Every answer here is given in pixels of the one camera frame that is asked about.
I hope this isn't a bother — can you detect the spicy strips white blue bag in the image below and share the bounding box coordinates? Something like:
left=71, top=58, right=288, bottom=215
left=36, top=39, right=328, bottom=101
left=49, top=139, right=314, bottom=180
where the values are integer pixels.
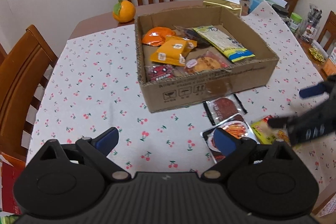
left=201, top=119, right=258, bottom=163

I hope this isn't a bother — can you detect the yellow cake snack bag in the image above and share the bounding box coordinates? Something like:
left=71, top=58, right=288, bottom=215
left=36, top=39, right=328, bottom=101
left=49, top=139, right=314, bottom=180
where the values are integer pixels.
left=251, top=115, right=290, bottom=145

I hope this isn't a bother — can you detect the sliced sausage clear pack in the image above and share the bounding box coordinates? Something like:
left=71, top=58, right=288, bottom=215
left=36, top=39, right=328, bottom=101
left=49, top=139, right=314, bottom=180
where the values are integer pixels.
left=202, top=93, right=248, bottom=126

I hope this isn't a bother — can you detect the round bread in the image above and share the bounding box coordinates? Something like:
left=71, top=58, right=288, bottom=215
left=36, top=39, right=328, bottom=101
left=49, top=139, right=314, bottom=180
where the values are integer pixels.
left=184, top=51, right=231, bottom=74

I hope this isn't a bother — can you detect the small red cartoon snack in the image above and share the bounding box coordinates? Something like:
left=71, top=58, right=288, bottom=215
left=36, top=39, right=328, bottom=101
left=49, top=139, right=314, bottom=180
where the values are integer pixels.
left=145, top=65, right=174, bottom=82

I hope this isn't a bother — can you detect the orange biscuit pack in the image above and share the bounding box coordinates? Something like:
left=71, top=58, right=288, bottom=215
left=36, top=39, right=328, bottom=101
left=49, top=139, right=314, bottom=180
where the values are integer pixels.
left=150, top=36, right=198, bottom=67

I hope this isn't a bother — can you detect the orange peanut snack bag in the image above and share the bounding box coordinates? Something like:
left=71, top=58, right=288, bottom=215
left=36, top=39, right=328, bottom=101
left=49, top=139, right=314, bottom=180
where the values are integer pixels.
left=322, top=47, right=336, bottom=76

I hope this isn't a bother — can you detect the gold snowflake ornament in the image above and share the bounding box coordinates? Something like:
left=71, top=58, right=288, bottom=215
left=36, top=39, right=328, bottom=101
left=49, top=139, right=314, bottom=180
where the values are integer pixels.
left=308, top=47, right=325, bottom=63

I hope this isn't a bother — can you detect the cherry pattern tablecloth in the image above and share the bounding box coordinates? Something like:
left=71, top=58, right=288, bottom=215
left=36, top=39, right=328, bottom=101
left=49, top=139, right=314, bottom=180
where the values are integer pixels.
left=27, top=3, right=327, bottom=173

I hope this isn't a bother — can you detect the green lid jar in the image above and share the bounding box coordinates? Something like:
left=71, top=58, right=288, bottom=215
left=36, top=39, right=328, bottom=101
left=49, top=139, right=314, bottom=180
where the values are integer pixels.
left=289, top=12, right=302, bottom=33

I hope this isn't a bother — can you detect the black lid jar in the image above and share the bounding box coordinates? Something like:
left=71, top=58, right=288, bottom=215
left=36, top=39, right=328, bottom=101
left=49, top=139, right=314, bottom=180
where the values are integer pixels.
left=272, top=4, right=289, bottom=23

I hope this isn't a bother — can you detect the red paper bag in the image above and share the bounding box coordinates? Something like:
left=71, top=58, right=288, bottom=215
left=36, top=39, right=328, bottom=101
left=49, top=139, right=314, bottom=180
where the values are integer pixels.
left=1, top=152, right=25, bottom=215

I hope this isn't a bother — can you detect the yellow blue noodle snack pack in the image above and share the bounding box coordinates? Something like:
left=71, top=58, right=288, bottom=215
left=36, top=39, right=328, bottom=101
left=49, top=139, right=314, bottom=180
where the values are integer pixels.
left=193, top=25, right=256, bottom=64

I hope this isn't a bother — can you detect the cardboard box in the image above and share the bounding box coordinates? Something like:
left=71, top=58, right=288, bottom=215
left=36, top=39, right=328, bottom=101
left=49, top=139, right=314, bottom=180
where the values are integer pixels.
left=135, top=7, right=278, bottom=113

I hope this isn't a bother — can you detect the blue small box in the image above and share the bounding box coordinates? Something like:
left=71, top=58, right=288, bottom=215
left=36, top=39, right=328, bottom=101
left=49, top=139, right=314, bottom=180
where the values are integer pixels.
left=248, top=0, right=263, bottom=14

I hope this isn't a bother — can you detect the wooden chair at left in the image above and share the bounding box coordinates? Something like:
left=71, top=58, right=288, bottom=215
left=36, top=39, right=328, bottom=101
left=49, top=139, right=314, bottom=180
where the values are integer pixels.
left=1, top=25, right=58, bottom=161

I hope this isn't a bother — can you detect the orange crumpled snack bag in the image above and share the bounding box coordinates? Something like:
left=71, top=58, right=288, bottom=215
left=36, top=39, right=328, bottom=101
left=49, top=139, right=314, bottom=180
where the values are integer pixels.
left=142, top=27, right=176, bottom=47

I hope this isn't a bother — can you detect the orange fruit with leaf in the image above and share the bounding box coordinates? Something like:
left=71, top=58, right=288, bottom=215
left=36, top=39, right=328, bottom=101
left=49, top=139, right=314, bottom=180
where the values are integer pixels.
left=112, top=0, right=136, bottom=23

